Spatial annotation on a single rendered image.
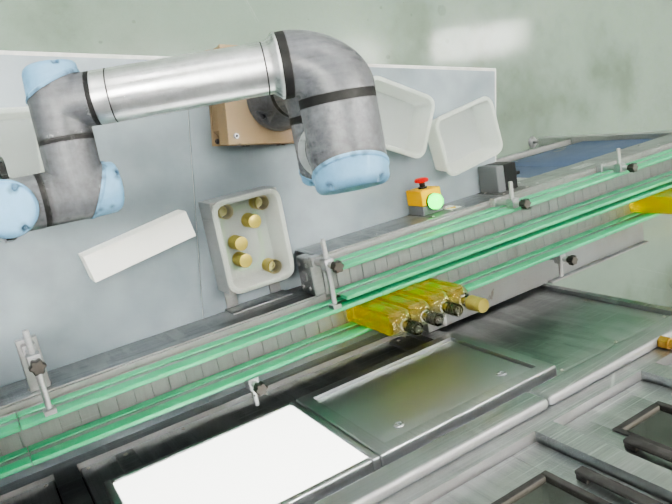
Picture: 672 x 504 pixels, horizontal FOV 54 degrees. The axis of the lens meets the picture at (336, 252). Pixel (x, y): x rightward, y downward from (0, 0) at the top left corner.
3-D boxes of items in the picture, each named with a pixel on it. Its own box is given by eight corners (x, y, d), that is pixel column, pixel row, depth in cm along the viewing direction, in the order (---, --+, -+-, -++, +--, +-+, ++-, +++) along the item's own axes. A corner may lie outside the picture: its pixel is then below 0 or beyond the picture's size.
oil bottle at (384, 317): (347, 321, 165) (397, 340, 147) (343, 300, 164) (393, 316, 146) (365, 314, 168) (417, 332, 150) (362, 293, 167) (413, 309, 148)
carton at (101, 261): (78, 253, 143) (83, 256, 138) (177, 209, 153) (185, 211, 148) (90, 278, 145) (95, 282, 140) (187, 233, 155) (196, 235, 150)
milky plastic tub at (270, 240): (218, 291, 160) (232, 297, 153) (197, 201, 155) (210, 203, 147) (281, 270, 168) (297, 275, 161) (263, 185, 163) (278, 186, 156)
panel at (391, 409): (106, 495, 129) (154, 590, 100) (102, 481, 128) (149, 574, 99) (453, 341, 171) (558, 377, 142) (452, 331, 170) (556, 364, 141)
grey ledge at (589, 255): (408, 326, 188) (433, 334, 178) (403, 297, 186) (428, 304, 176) (619, 239, 232) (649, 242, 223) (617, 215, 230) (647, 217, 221)
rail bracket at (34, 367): (27, 391, 137) (41, 427, 118) (3, 316, 133) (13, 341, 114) (51, 383, 140) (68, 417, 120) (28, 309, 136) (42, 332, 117)
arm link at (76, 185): (112, 133, 92) (28, 145, 87) (131, 211, 94) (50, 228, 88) (101, 139, 99) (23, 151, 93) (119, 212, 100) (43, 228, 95)
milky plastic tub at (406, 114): (405, 160, 187) (424, 160, 179) (339, 140, 175) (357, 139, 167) (417, 100, 186) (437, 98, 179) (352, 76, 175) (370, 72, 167)
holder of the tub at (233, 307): (223, 310, 162) (235, 317, 155) (198, 202, 155) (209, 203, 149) (284, 290, 170) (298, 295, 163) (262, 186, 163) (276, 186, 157)
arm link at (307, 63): (369, 2, 91) (3, 62, 85) (383, 82, 93) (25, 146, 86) (354, 20, 102) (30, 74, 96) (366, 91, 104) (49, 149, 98)
